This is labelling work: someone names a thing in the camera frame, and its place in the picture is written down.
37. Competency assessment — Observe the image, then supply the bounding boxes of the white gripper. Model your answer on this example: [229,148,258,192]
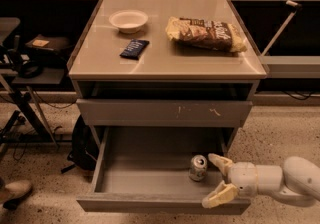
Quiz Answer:
[202,153,257,209]

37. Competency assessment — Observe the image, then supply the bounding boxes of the silver 7up soda can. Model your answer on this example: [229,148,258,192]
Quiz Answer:
[189,155,208,182]

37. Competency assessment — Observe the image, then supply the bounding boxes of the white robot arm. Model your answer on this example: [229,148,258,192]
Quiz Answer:
[202,154,320,209]

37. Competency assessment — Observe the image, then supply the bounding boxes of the open grey middle drawer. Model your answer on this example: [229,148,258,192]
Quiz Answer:
[78,127,250,215]

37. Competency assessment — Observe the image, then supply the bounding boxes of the grey drawer cabinet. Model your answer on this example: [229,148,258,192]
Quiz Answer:
[69,0,266,145]

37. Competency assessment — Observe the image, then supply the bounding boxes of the closed grey top drawer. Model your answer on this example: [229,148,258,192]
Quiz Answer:
[77,99,252,127]

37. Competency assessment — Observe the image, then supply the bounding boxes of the black backpack on floor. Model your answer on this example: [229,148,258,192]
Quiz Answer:
[61,116,99,173]

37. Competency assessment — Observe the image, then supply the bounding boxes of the brown yellow chip bag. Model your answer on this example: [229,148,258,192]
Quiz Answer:
[166,17,247,53]

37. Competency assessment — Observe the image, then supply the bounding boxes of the dark blue snack bar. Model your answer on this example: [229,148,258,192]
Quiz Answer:
[120,39,149,60]

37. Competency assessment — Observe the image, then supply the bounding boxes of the grey stick with cap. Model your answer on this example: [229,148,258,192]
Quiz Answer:
[261,0,302,56]

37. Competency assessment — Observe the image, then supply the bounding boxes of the white paper bowl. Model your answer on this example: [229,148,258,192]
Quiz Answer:
[109,10,148,34]

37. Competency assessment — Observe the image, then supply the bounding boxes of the tan shoe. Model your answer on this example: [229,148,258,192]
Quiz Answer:
[0,180,32,204]

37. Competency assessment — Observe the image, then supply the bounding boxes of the black headphones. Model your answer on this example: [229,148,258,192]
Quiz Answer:
[7,49,43,79]

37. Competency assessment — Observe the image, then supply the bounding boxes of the black bag on shelf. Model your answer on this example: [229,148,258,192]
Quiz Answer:
[25,34,73,55]

